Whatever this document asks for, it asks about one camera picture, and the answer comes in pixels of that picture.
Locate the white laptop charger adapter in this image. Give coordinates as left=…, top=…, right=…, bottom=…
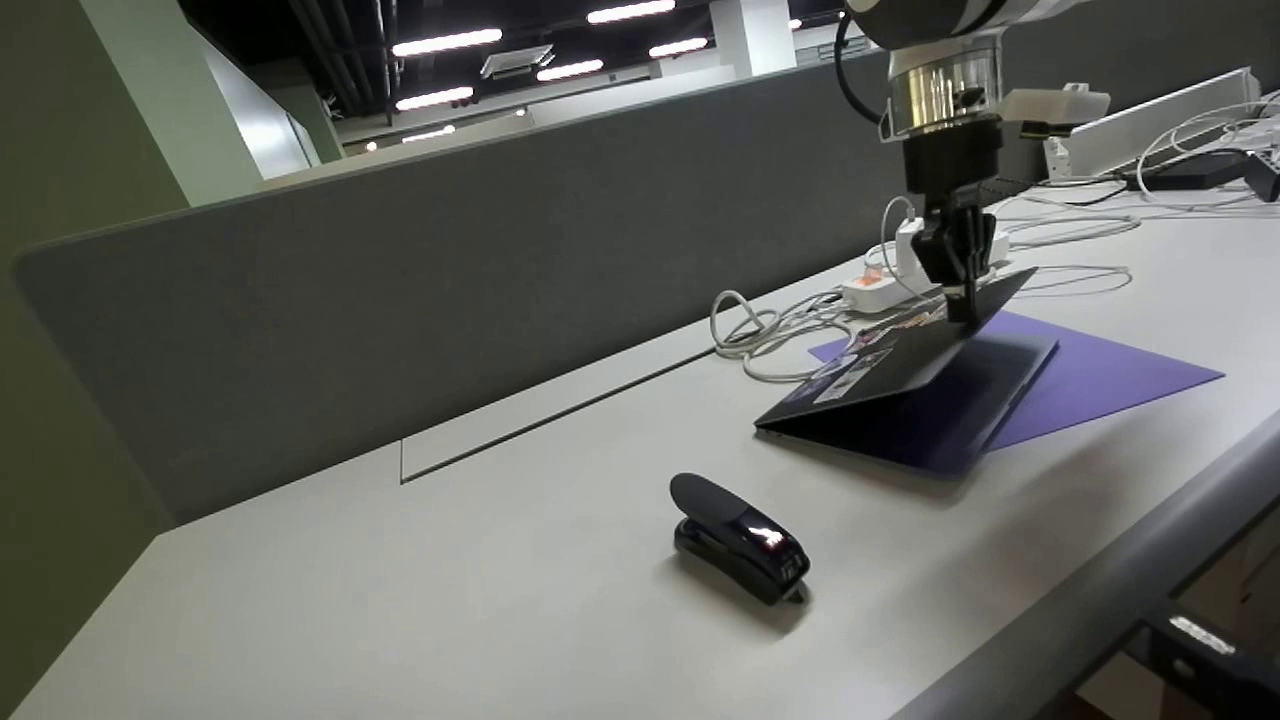
left=886, top=215, right=938, bottom=290

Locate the white power strip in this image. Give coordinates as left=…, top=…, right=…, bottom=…
left=835, top=260, right=945, bottom=320

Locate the thick white power cable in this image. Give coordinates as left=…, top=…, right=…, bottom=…
left=978, top=195, right=1280, bottom=298

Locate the long white box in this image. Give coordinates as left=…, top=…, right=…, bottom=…
left=1039, top=62, right=1266, bottom=186

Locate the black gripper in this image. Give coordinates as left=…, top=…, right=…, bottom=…
left=901, top=121, right=1008, bottom=330

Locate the ceiling light strip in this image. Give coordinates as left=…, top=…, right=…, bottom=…
left=386, top=24, right=507, bottom=62
left=390, top=82, right=479, bottom=115
left=584, top=0, right=681, bottom=27
left=531, top=55, right=606, bottom=87
left=643, top=32, right=714, bottom=62

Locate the black stapler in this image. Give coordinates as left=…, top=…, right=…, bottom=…
left=664, top=468, right=817, bottom=607

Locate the dark grey laptop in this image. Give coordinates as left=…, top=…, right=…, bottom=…
left=751, top=265, right=1064, bottom=478

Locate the grey desk partition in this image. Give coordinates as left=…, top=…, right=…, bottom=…
left=11, top=24, right=1280, bottom=527

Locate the purple paper mat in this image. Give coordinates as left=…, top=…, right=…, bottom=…
left=805, top=309, right=1228, bottom=457

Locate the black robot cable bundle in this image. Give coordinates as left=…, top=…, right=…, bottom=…
left=827, top=9, right=886, bottom=131

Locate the thin white charger cable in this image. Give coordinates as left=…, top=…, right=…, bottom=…
left=704, top=284, right=872, bottom=389

